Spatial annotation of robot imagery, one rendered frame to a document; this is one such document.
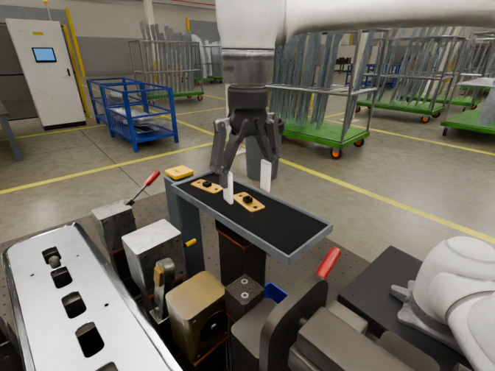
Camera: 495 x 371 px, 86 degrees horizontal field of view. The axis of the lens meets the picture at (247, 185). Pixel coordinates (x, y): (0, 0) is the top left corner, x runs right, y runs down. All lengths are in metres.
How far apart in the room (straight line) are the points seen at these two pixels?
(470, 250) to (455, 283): 0.09
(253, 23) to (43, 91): 6.58
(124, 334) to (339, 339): 0.39
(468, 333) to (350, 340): 0.48
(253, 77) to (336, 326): 0.37
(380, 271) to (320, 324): 0.77
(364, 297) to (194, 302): 0.63
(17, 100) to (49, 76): 1.14
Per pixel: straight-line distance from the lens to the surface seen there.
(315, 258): 1.17
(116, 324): 0.62
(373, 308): 0.97
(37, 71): 6.91
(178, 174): 0.75
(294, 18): 0.62
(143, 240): 0.60
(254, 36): 0.47
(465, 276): 0.84
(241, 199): 0.60
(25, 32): 6.92
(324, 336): 0.34
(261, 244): 0.47
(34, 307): 0.73
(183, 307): 0.50
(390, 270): 1.12
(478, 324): 0.77
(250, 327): 0.46
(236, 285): 0.49
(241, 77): 0.47
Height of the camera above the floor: 1.46
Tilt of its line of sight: 26 degrees down
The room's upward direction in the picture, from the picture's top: straight up
